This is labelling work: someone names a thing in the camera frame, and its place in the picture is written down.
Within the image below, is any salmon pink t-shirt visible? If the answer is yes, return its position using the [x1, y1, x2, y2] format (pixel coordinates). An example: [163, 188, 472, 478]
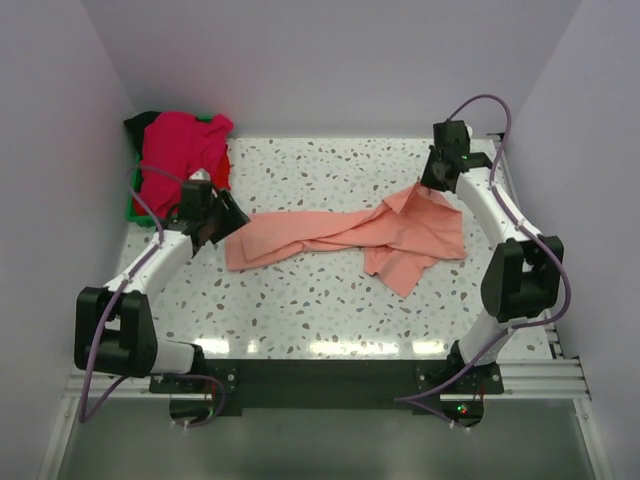
[225, 183, 467, 298]

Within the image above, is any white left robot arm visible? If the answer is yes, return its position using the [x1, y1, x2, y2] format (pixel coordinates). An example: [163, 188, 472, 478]
[74, 180, 249, 392]

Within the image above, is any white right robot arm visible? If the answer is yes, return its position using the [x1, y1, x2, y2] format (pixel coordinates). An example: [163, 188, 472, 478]
[421, 120, 564, 393]

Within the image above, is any red t-shirt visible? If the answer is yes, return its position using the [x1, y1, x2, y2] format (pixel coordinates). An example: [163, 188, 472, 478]
[210, 152, 231, 190]

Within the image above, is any green plastic bin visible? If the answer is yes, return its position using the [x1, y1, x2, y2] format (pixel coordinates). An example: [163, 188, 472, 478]
[126, 111, 212, 227]

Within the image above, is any magenta t-shirt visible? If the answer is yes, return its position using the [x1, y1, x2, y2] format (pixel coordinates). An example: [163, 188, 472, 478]
[140, 115, 233, 218]

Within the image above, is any black t-shirt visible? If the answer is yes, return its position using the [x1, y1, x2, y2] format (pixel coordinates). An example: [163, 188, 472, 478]
[123, 111, 161, 155]

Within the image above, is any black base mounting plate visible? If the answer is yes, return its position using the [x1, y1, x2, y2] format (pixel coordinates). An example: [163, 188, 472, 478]
[149, 359, 505, 426]

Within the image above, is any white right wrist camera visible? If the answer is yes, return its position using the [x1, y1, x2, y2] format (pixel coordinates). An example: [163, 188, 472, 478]
[465, 123, 474, 144]

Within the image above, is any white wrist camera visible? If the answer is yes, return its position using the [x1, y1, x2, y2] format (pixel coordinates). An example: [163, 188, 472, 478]
[189, 169, 211, 182]
[465, 123, 474, 144]

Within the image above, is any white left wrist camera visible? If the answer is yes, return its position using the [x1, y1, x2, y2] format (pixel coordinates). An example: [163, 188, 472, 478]
[189, 169, 211, 182]

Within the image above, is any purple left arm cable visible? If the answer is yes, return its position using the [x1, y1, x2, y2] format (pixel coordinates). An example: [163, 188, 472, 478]
[78, 165, 227, 428]

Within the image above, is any aluminium frame rail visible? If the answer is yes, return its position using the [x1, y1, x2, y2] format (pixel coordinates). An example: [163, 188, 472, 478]
[63, 359, 591, 400]

